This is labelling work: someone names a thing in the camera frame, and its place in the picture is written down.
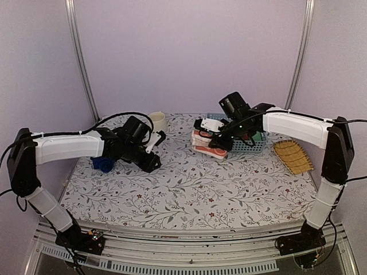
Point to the yellow bamboo tray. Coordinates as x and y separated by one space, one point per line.
293 156

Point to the cream ceramic cup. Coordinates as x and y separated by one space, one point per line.
159 121

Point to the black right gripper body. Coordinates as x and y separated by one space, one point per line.
238 131

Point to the right aluminium frame post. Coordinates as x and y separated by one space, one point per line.
303 43

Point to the left aluminium frame post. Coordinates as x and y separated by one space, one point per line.
75 36

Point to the blue towel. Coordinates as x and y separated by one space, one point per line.
103 164

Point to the orange bunny pattern towel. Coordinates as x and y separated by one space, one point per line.
200 143

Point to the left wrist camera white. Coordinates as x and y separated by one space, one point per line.
155 139

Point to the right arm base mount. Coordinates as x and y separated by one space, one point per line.
308 238

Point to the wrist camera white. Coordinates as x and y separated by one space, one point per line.
209 125
155 139

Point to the green rolled towel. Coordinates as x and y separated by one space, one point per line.
258 137

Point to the aluminium frame post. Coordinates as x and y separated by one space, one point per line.
303 43
75 36

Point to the front aluminium rail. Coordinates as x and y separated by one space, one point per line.
250 250

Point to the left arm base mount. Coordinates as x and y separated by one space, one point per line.
91 242

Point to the light blue plastic basket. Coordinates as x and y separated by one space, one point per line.
241 146

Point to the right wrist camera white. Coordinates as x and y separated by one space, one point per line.
209 125

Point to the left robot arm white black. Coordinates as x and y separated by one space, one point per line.
132 143

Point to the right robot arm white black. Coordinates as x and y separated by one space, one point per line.
332 136

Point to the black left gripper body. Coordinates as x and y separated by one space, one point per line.
131 154

